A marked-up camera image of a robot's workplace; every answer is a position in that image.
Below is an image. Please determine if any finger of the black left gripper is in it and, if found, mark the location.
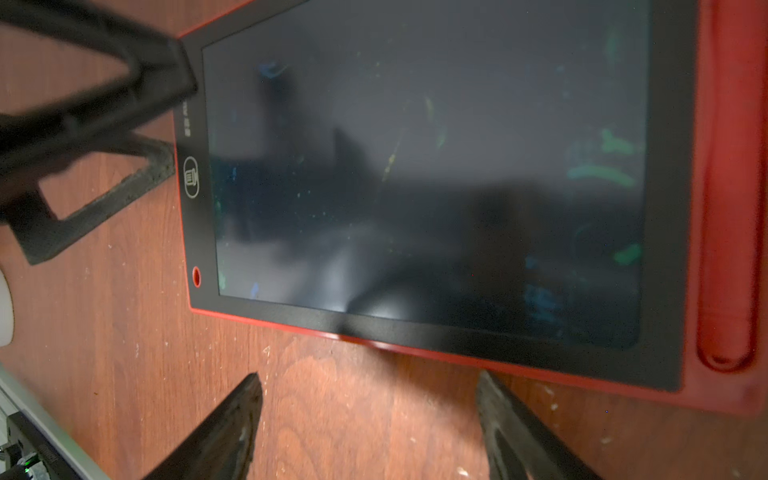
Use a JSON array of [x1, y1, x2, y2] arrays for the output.
[[1, 1, 197, 198], [0, 134, 176, 266]]

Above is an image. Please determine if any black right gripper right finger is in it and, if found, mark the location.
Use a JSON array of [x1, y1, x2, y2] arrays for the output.
[[476, 371, 599, 479]]

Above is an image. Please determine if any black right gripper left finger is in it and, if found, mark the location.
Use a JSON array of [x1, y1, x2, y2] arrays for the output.
[[146, 373, 263, 479]]

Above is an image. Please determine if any red tablet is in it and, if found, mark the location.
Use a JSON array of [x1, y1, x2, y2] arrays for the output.
[[173, 1, 767, 414]]

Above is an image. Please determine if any red stylus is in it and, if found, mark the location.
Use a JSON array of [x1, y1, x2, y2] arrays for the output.
[[697, 1, 767, 372]]

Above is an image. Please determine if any aluminium front rail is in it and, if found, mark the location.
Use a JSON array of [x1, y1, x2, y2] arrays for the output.
[[1, 369, 107, 479]]

